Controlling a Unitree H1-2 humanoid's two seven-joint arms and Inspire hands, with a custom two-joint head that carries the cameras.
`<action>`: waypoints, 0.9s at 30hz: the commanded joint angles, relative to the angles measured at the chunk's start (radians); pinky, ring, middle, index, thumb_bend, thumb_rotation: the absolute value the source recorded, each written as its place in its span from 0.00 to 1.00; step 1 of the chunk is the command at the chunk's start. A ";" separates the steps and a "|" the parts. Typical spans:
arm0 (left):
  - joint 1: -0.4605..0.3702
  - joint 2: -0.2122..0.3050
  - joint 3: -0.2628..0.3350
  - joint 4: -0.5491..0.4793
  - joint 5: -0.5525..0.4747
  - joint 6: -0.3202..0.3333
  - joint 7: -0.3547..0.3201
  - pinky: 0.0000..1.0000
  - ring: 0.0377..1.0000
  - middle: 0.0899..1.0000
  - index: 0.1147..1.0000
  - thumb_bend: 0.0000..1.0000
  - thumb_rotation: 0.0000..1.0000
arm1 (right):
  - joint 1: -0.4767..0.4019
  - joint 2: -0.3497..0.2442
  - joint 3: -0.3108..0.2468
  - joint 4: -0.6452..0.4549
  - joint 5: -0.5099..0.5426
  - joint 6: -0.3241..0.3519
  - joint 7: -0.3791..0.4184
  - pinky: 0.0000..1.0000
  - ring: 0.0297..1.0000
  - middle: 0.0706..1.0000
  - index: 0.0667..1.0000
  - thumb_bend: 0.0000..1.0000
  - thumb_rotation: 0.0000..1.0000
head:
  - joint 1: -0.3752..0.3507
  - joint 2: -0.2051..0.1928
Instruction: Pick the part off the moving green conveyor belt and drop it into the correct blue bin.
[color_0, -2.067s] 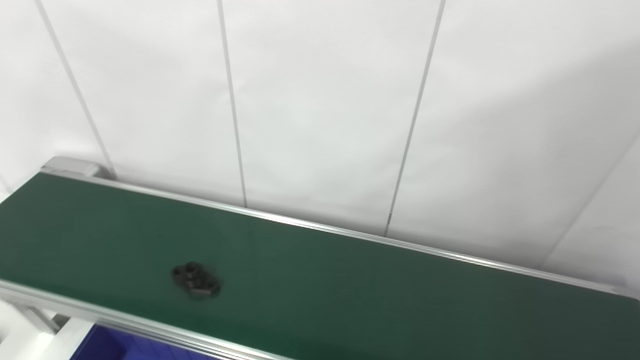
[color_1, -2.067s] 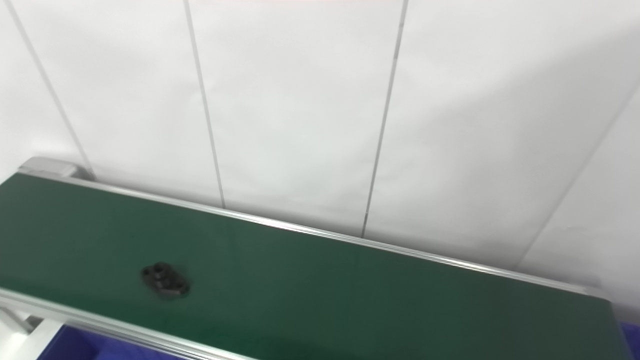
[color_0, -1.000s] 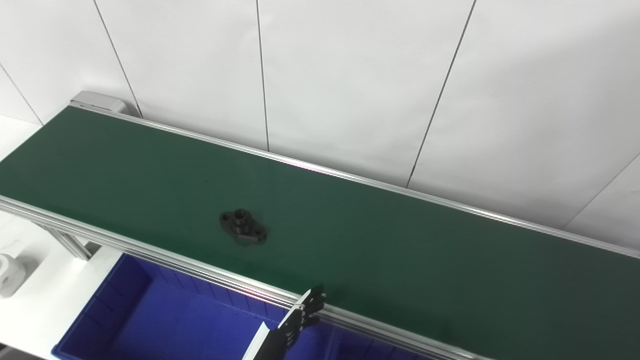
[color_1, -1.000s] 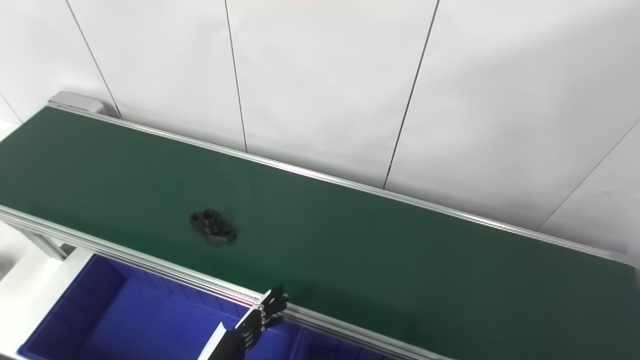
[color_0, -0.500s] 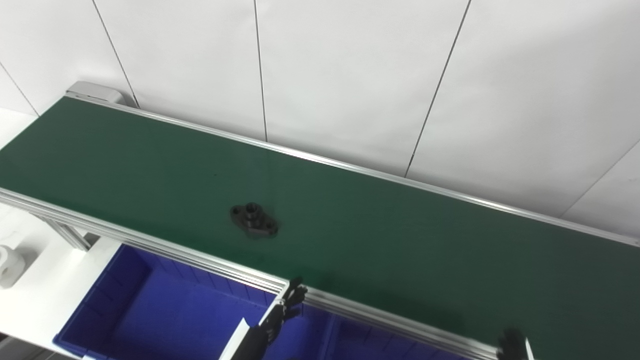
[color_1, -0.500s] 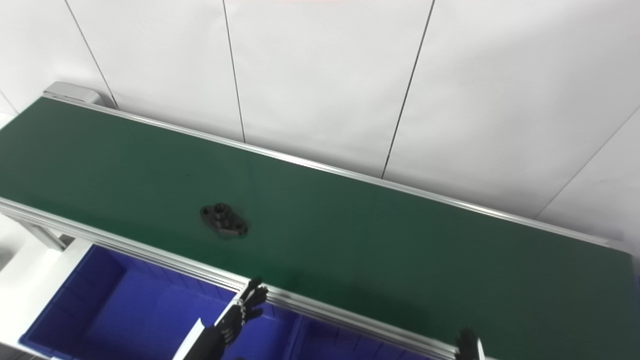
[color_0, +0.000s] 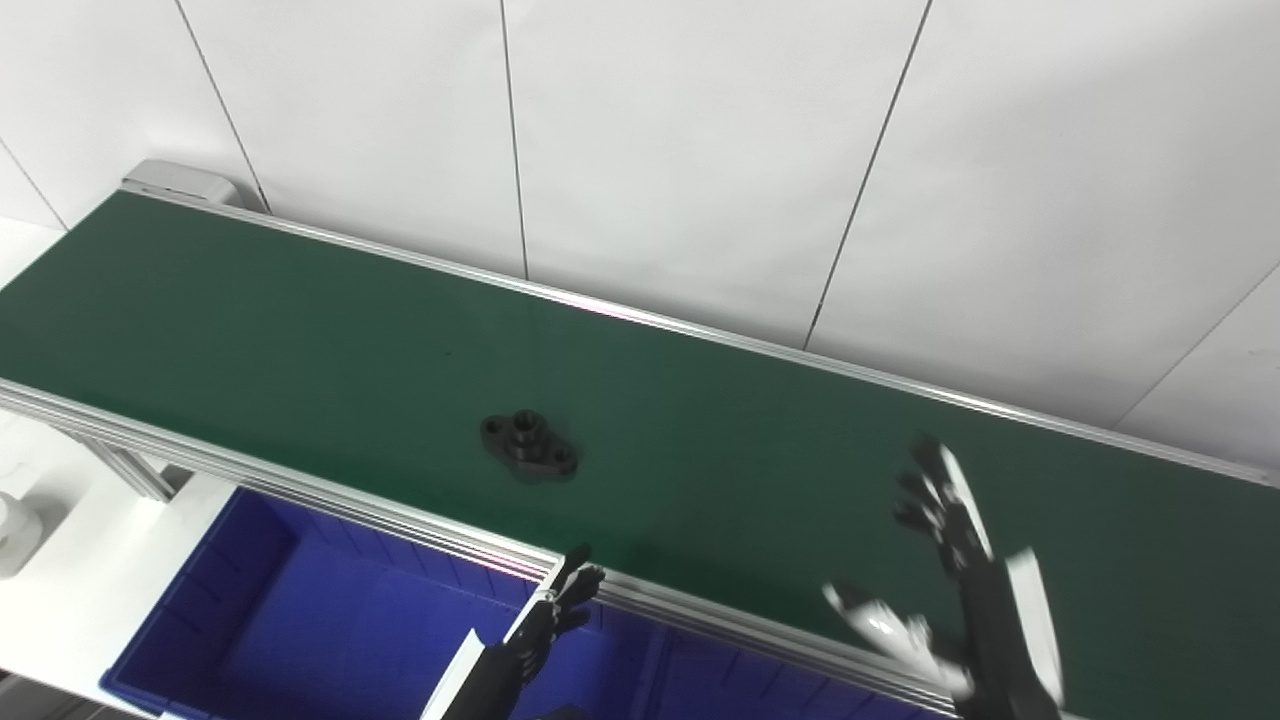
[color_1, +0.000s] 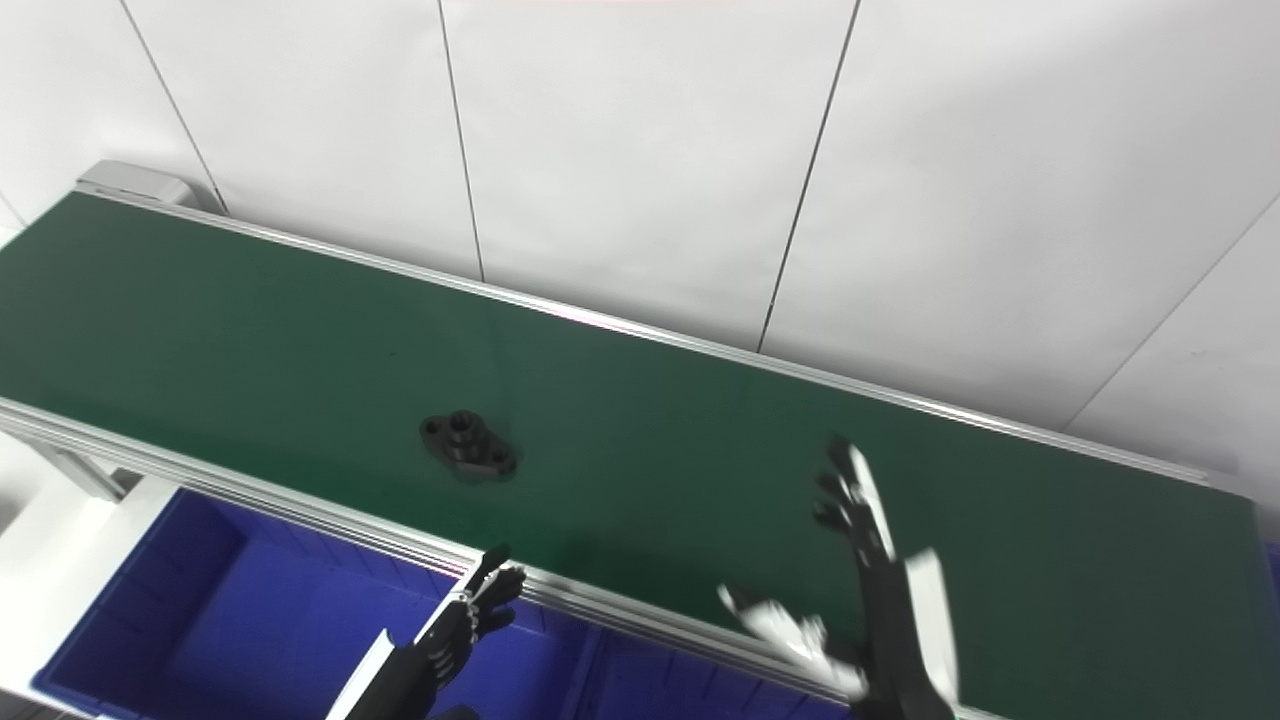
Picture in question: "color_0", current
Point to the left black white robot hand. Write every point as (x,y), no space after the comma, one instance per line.
(515,660)

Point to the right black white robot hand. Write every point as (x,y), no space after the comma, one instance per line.
(990,620)

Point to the black flanged mechanical part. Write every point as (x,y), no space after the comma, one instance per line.
(530,450)

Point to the green conveyor belt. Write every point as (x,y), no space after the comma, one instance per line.
(300,330)

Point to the aluminium conveyor support leg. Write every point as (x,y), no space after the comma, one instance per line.
(135,470)

